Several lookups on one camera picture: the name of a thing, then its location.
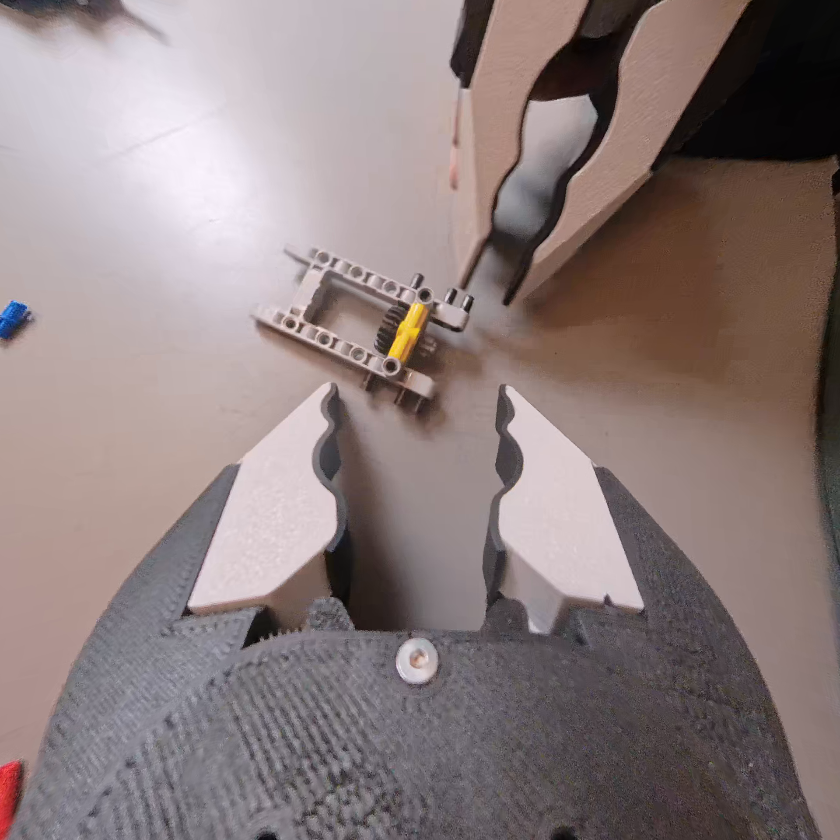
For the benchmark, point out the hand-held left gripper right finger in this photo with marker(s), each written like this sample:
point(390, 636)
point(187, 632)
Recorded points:
point(564, 525)

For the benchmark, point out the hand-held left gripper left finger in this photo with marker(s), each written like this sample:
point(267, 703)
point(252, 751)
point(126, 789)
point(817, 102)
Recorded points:
point(269, 525)

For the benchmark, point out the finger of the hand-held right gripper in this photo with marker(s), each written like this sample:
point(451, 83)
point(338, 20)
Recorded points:
point(649, 98)
point(492, 131)

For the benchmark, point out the grey lego frame assembly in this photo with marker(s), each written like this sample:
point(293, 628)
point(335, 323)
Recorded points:
point(367, 279)

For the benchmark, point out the yellow lego connector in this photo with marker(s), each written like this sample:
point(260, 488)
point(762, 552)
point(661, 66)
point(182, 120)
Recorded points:
point(410, 328)

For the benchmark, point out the blue lego pin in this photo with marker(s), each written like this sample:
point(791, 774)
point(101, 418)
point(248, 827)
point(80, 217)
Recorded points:
point(12, 319)

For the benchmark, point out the red lego piece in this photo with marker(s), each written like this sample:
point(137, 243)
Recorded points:
point(8, 787)

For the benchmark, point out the person's right hand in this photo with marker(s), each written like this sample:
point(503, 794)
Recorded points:
point(577, 72)

